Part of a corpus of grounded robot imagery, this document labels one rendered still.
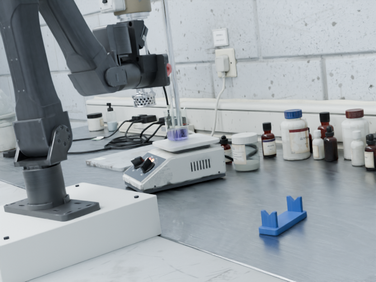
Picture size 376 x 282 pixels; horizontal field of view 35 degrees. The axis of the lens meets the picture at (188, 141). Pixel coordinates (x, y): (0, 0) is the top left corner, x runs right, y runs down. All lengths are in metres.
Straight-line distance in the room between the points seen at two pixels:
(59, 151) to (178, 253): 0.25
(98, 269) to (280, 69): 0.94
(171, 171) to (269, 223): 0.38
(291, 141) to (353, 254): 0.60
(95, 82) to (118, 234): 0.29
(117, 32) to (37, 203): 0.37
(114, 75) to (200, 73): 0.85
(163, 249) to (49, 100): 0.30
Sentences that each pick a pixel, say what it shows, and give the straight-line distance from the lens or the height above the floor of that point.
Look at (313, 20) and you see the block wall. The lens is 1.55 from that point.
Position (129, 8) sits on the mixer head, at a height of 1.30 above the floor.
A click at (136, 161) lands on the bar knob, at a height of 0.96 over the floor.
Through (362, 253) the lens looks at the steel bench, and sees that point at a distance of 0.84.
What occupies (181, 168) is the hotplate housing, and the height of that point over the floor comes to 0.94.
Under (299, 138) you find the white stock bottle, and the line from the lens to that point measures 1.39.
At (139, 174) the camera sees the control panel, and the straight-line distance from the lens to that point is 1.27.
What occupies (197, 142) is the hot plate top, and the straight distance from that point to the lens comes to 1.26.
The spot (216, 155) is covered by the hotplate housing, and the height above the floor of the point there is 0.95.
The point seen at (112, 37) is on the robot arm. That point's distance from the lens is 1.14.
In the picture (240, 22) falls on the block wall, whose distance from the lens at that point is 1.74.
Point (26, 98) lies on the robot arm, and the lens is 0.97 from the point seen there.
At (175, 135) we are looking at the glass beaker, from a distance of 1.29.
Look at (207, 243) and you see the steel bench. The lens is 0.91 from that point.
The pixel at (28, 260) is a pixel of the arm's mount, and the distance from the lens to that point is 0.88.
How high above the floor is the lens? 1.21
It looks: 10 degrees down
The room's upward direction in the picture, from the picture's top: 7 degrees counter-clockwise
